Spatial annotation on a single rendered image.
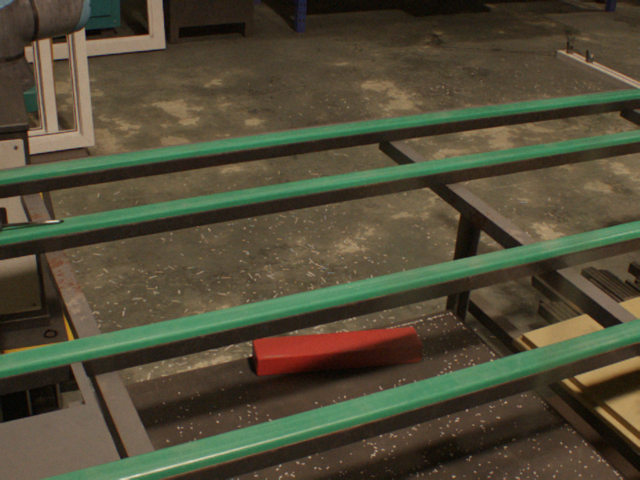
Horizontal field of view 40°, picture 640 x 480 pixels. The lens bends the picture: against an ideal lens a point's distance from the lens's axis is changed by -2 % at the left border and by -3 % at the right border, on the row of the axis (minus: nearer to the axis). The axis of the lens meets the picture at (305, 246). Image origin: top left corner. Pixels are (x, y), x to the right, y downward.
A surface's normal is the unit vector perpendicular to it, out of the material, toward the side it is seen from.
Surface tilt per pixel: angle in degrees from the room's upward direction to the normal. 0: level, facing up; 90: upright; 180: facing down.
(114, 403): 0
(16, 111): 0
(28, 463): 0
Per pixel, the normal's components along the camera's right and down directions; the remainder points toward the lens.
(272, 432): 0.05, -0.87
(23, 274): 0.34, 0.48
